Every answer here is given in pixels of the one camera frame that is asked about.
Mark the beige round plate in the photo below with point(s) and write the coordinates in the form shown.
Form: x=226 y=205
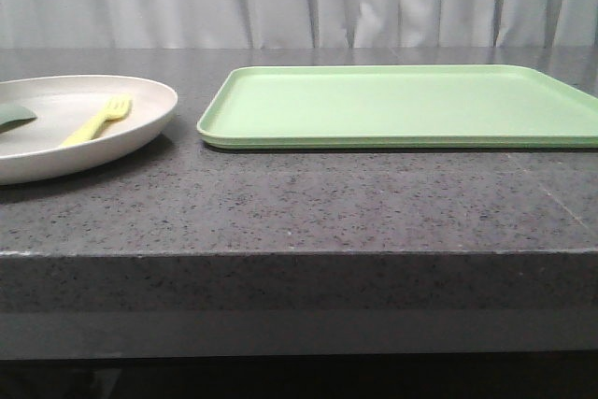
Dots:
x=62 y=104

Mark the teal green spoon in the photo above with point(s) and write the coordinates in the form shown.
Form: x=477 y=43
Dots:
x=14 y=116

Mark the light green serving tray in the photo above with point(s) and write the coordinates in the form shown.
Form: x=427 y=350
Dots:
x=450 y=106

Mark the yellow plastic fork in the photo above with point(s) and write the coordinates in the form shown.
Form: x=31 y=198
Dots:
x=116 y=108

